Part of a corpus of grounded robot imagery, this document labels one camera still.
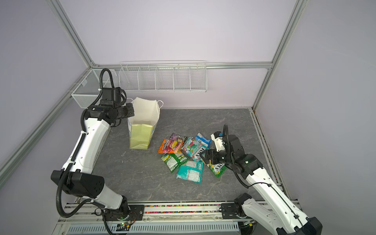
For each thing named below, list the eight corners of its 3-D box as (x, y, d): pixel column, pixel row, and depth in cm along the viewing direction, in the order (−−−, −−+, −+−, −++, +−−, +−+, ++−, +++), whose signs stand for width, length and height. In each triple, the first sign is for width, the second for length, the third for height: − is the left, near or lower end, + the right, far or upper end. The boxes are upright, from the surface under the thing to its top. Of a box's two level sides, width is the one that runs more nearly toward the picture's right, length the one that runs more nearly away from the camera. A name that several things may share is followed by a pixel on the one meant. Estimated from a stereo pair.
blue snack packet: (194, 140, 104) (194, 137, 101) (198, 135, 107) (198, 132, 104) (207, 148, 100) (207, 145, 97) (211, 143, 103) (212, 140, 100)
